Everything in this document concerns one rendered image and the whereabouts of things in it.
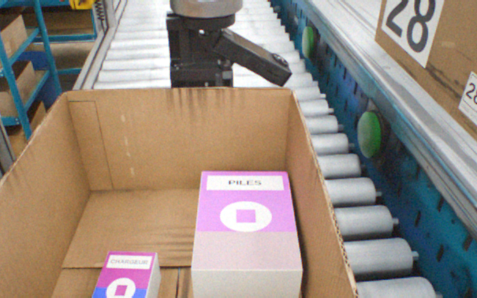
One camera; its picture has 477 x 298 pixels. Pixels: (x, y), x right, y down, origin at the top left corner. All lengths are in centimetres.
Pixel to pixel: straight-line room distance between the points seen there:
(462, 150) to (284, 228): 22
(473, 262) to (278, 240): 22
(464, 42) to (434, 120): 10
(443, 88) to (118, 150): 44
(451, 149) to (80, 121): 45
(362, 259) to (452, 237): 11
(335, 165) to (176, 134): 28
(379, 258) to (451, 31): 30
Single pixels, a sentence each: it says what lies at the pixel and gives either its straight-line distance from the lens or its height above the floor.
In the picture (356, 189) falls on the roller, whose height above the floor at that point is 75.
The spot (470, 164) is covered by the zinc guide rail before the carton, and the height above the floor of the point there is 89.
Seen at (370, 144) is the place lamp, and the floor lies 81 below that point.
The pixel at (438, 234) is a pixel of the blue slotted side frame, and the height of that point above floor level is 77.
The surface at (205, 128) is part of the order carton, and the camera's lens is 57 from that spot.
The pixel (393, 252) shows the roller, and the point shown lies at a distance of 59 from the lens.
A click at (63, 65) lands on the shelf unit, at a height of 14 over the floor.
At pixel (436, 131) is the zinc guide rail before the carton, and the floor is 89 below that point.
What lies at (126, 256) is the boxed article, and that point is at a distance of 49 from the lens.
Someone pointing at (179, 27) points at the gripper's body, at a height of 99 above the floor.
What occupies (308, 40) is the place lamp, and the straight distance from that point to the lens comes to 98.
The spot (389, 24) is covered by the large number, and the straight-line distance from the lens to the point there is 77.
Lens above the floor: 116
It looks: 35 degrees down
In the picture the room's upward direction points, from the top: straight up
